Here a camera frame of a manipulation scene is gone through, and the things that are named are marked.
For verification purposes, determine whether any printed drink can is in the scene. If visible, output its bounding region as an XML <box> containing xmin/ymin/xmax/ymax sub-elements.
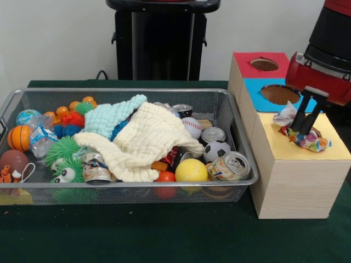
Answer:
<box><xmin>207</xmin><ymin>151</ymin><xmax>252</xmax><ymax>181</ymax></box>

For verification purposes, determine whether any crushed clear plastic bottle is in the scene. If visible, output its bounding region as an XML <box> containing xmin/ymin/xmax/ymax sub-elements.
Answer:
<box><xmin>27</xmin><ymin>115</ymin><xmax>59</xmax><ymax>158</ymax></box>

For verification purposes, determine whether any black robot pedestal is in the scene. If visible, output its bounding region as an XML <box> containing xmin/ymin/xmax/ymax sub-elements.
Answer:
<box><xmin>105</xmin><ymin>0</ymin><xmax>222</xmax><ymax>81</ymax></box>

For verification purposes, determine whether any black and white soccer ball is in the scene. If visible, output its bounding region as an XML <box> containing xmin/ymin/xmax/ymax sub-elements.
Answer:
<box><xmin>202</xmin><ymin>140</ymin><xmax>231</xmax><ymax>164</ymax></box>

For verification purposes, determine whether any small red ball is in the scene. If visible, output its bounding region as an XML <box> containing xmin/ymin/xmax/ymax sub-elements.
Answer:
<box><xmin>155</xmin><ymin>171</ymin><xmax>177</xmax><ymax>183</ymax></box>

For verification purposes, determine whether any colourful polka-dot cloth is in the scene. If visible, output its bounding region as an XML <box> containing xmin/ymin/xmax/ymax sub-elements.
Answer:
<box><xmin>273</xmin><ymin>100</ymin><xmax>332</xmax><ymax>153</ymax></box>

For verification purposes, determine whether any cream knitted cloth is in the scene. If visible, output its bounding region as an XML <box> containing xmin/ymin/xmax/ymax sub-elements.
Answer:
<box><xmin>73</xmin><ymin>101</ymin><xmax>205</xmax><ymax>183</ymax></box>

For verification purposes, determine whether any shallow mesh bin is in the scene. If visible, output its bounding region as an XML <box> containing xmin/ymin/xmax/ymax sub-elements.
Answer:
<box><xmin>0</xmin><ymin>87</ymin><xmax>259</xmax><ymax>205</ymax></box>

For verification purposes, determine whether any orange mini basketball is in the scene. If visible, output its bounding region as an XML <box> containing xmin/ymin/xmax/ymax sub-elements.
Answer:
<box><xmin>7</xmin><ymin>125</ymin><xmax>33</xmax><ymax>152</ymax></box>

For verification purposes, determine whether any yellow tennis ball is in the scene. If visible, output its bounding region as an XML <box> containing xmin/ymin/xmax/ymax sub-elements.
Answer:
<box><xmin>174</xmin><ymin>158</ymin><xmax>208</xmax><ymax>182</ymax></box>

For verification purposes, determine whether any light blue knitted cloth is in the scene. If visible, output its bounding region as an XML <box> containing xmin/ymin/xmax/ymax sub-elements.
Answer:
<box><xmin>72</xmin><ymin>94</ymin><xmax>148</xmax><ymax>159</ymax></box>

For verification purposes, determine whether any dark green tablecloth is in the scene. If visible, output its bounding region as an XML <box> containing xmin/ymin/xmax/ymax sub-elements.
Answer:
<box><xmin>0</xmin><ymin>79</ymin><xmax>351</xmax><ymax>263</ymax></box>
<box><xmin>327</xmin><ymin>104</ymin><xmax>351</xmax><ymax>129</ymax></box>

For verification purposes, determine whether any white baseball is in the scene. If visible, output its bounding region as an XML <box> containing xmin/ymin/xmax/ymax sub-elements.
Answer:
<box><xmin>181</xmin><ymin>117</ymin><xmax>203</xmax><ymax>140</ymax></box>

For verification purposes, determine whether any brown mini football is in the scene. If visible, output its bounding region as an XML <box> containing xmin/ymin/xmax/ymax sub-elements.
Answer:
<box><xmin>0</xmin><ymin>149</ymin><xmax>30</xmax><ymax>179</ymax></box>

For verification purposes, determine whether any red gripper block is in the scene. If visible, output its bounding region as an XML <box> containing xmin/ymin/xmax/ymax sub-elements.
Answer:
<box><xmin>285</xmin><ymin>51</ymin><xmax>351</xmax><ymax>135</ymax></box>

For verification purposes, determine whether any blue green globe ball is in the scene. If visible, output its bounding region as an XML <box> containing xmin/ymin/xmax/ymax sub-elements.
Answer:
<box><xmin>15</xmin><ymin>108</ymin><xmax>42</xmax><ymax>126</ymax></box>

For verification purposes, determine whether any wooden box with three holes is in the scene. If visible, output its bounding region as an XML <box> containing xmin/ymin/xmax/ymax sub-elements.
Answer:
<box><xmin>227</xmin><ymin>51</ymin><xmax>351</xmax><ymax>219</ymax></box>

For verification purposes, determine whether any silver drink can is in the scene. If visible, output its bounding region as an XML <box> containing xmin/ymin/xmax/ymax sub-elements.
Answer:
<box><xmin>201</xmin><ymin>127</ymin><xmax>227</xmax><ymax>144</ymax></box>

